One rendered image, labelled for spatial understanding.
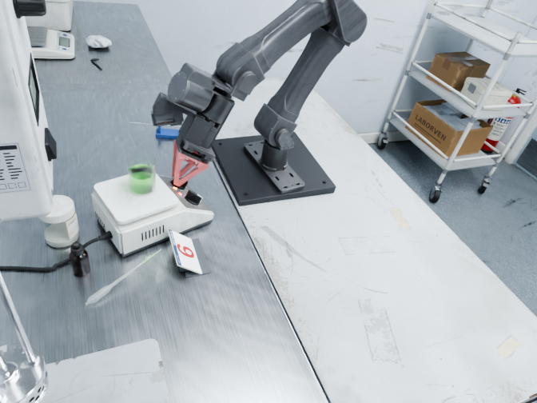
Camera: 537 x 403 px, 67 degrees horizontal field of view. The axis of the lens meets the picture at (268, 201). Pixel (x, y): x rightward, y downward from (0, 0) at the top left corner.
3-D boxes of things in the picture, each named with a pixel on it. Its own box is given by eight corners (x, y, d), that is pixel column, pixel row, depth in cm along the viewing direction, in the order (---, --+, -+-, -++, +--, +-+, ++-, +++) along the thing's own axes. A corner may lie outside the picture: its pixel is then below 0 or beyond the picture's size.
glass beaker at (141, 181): (135, 178, 79) (133, 143, 74) (161, 185, 79) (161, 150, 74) (121, 197, 75) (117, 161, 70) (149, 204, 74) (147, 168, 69)
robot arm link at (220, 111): (199, 121, 76) (216, 89, 74) (185, 109, 80) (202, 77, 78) (225, 132, 81) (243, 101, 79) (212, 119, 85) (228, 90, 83)
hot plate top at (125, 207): (151, 170, 83) (151, 167, 82) (180, 205, 76) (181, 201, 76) (92, 188, 76) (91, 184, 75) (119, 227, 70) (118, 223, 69)
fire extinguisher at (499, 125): (483, 144, 337) (518, 83, 303) (495, 153, 328) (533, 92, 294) (470, 145, 331) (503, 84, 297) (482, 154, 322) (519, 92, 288)
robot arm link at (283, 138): (279, 132, 88) (300, 127, 90) (257, 113, 93) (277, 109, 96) (274, 156, 92) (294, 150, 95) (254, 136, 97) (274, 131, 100)
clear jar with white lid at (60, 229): (41, 249, 73) (31, 216, 68) (49, 225, 78) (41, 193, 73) (76, 249, 74) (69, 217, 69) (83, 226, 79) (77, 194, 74)
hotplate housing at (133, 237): (182, 188, 92) (183, 159, 87) (214, 223, 85) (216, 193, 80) (82, 221, 80) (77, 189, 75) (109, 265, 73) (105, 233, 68)
